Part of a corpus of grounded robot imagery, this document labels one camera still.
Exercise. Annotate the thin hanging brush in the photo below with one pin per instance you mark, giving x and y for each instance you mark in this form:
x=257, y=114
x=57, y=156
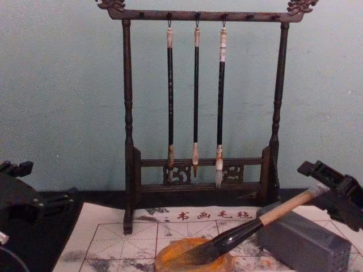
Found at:
x=196, y=99

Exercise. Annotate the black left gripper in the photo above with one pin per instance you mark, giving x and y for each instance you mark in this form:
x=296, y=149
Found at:
x=17, y=204

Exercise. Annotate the grey rectangular block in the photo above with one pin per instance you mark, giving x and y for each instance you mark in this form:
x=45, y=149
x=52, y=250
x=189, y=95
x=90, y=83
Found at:
x=300, y=241

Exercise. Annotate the yellow ink dish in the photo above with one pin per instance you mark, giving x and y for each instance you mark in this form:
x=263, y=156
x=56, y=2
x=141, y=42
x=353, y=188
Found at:
x=173, y=250

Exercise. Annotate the hanging brush with white tip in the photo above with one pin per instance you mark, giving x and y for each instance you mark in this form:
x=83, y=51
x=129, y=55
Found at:
x=220, y=99

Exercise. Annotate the large bamboo calligraphy brush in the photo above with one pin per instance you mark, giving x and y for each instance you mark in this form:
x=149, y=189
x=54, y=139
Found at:
x=255, y=225

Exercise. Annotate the dark wooden brush rack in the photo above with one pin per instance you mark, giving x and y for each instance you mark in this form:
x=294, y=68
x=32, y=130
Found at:
x=128, y=113

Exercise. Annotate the hanging brush with brown tip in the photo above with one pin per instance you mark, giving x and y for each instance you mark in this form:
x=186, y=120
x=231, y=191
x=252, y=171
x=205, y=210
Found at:
x=170, y=99

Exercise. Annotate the white felt mat with grid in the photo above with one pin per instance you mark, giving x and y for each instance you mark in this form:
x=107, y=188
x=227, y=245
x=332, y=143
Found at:
x=119, y=249

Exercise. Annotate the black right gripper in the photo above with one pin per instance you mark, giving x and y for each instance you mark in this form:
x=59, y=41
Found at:
x=353, y=207

